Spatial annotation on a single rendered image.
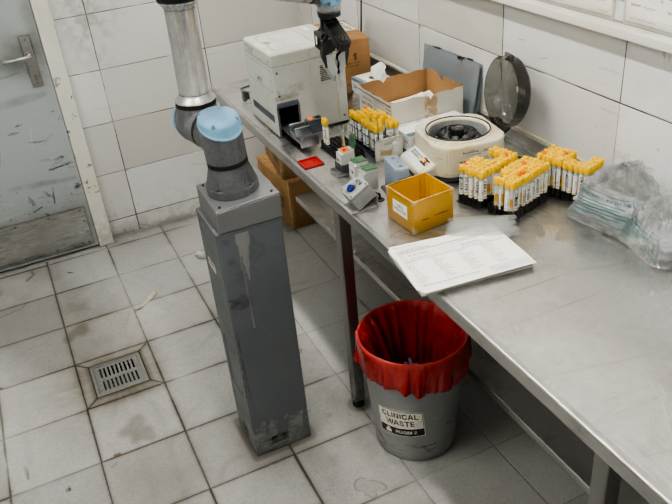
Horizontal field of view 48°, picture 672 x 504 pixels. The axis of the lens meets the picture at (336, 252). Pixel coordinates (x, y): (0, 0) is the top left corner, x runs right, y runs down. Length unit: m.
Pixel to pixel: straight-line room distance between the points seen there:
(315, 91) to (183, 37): 0.71
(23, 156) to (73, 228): 0.44
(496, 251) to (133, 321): 1.94
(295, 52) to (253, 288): 0.85
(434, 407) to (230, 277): 0.75
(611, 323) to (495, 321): 0.25
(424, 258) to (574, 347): 0.46
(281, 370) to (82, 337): 1.21
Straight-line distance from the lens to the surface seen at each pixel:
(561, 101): 2.35
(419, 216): 2.00
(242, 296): 2.26
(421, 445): 2.53
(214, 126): 2.06
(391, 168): 2.19
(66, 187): 3.93
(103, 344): 3.35
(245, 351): 2.37
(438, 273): 1.83
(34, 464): 2.91
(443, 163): 2.26
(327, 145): 2.54
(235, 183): 2.12
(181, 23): 2.12
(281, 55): 2.61
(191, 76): 2.16
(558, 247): 1.98
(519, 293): 1.80
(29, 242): 4.03
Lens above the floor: 1.90
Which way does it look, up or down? 31 degrees down
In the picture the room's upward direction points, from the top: 6 degrees counter-clockwise
